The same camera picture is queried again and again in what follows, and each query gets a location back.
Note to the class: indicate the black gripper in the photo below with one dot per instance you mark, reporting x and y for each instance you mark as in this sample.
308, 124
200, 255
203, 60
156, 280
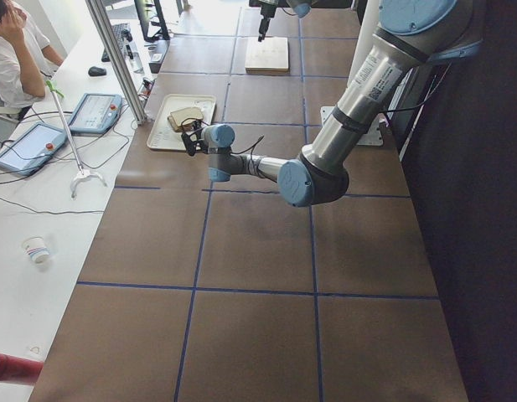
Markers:
265, 11

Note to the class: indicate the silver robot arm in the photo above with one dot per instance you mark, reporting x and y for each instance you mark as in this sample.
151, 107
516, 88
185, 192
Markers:
407, 34
300, 8

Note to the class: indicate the wooden cutting board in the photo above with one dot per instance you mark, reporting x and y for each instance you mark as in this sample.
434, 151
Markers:
271, 55

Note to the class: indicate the black monitor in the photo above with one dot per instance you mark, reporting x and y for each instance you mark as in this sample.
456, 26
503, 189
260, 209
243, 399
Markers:
152, 21

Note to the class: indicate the black keyboard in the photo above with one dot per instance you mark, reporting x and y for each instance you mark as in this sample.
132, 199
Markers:
121, 31

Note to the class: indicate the cream bear serving tray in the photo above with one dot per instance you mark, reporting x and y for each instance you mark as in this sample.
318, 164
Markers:
162, 137

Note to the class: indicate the black computer mouse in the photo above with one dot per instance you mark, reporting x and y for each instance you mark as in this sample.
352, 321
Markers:
95, 71

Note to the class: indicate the far blue teach pendant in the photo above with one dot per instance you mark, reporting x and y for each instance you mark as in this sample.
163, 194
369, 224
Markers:
95, 114

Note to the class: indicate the blue teach pendant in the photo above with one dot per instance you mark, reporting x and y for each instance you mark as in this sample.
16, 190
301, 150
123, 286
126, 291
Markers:
95, 114
32, 150

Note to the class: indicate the person in white shirt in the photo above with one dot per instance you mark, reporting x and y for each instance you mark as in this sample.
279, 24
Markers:
27, 58

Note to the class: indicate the near blue teach pendant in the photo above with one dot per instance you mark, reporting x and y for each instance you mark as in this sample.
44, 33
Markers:
32, 150

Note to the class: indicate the paper cup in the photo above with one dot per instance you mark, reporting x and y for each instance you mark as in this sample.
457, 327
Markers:
36, 249

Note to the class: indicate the red cylinder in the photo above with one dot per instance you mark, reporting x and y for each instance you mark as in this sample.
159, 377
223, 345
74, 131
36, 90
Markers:
15, 370

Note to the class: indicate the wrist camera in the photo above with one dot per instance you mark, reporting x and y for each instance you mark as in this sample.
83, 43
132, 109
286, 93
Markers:
191, 135

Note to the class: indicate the aluminium frame post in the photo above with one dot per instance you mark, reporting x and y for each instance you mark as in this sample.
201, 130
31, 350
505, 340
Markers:
103, 26

